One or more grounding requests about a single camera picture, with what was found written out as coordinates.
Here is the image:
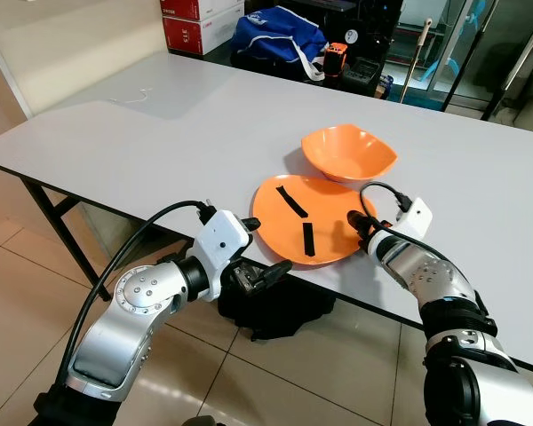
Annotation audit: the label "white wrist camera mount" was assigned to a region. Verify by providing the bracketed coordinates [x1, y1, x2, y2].
[386, 196, 434, 242]
[195, 209, 255, 283]

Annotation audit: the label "tall red and white box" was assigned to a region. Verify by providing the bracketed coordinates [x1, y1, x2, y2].
[162, 16, 243, 57]

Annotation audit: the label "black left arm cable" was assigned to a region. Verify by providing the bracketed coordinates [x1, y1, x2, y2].
[56, 201, 219, 387]

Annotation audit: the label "orange and black device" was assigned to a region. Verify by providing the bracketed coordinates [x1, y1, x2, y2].
[324, 42, 350, 83]

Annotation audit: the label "blue duffel bag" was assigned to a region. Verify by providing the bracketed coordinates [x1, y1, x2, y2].
[229, 5, 330, 87]

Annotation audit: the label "orange plastic bowl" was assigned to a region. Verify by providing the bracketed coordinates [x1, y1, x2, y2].
[299, 125, 400, 184]

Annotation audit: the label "thin white cord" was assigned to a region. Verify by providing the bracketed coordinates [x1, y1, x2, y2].
[109, 86, 155, 107]

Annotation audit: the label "orange plastic plate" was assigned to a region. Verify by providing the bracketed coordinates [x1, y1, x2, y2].
[251, 174, 379, 268]

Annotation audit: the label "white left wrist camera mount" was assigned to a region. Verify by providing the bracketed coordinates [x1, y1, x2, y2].
[195, 209, 255, 283]

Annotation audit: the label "black tape strip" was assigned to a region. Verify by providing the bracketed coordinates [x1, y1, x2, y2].
[274, 185, 310, 219]
[301, 223, 315, 259]

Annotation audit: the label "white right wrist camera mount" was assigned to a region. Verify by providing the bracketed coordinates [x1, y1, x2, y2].
[386, 196, 434, 242]

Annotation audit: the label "black metal table frame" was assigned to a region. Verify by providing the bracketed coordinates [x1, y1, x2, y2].
[18, 171, 107, 304]

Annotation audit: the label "black case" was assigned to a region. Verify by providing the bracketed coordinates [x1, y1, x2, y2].
[342, 58, 390, 97]

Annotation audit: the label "wooden stick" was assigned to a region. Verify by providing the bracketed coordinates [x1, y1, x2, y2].
[398, 21, 433, 105]

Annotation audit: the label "black bag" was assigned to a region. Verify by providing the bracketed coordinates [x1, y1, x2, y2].
[216, 266, 338, 343]

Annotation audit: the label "flat red and white box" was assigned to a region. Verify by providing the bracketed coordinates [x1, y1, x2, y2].
[159, 0, 246, 22]

